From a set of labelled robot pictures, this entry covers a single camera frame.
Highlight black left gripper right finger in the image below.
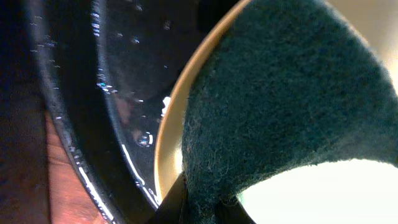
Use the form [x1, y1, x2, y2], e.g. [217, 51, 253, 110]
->
[216, 197, 255, 224]

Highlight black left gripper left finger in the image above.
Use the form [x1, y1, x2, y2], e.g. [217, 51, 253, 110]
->
[146, 172, 188, 224]

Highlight green yellow sponge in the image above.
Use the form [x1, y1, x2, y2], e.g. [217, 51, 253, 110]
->
[182, 0, 397, 223]

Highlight round black tray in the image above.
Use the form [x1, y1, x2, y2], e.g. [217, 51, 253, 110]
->
[23, 0, 235, 223]

